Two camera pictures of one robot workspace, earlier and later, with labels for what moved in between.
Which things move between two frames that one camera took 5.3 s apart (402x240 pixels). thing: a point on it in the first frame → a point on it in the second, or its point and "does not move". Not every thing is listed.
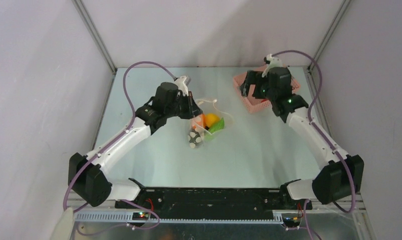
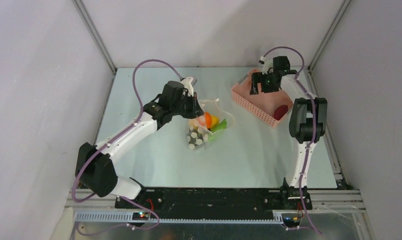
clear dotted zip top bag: (210, 125) does not move
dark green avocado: (194, 138) does not move
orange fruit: (202, 121) → (208, 119)
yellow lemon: (211, 119) does not move
